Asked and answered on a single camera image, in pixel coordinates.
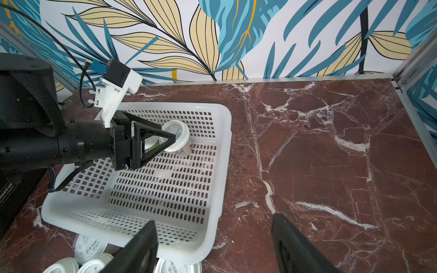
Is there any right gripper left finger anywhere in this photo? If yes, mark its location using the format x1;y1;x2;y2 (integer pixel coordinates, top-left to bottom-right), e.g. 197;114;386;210
101;221;159;273

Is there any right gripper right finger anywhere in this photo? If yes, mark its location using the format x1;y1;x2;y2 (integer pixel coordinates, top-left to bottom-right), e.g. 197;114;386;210
272;213;340;273

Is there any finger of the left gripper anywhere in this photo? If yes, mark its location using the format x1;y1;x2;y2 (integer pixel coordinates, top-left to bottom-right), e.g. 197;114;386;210
127;113;176;170

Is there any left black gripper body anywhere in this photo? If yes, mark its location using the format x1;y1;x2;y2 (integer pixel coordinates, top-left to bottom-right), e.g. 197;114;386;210
110;110;132;171

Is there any yogurt cup green label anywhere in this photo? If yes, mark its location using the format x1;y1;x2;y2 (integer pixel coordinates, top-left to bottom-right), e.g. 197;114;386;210
144;135;160;152

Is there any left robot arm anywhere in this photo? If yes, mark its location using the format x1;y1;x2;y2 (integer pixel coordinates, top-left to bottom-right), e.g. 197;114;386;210
1;53;176;176

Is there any white perforated plastic basket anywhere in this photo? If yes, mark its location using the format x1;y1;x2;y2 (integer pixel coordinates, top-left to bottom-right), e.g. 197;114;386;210
41;102;232;265

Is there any black plastic toolbox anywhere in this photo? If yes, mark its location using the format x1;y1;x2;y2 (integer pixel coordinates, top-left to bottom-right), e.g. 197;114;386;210
1;169;47;239

